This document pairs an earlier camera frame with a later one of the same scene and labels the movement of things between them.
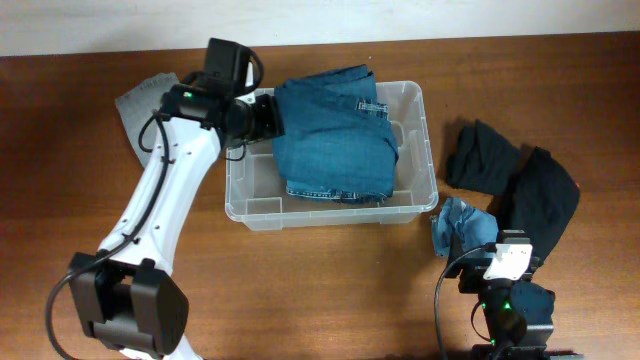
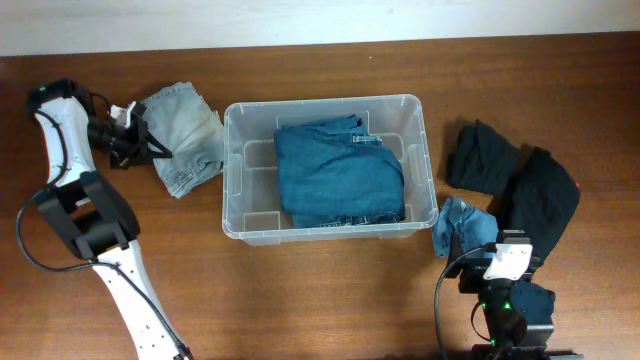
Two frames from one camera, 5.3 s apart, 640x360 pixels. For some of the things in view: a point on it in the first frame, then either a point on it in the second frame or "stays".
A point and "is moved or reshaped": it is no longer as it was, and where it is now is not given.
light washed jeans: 140,102 is moved or reshaped
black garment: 539,202 stays
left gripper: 270,118 → 135,145
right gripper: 471,271 stays
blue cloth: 477,227 stays
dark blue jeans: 338,142 is moved or reshaped
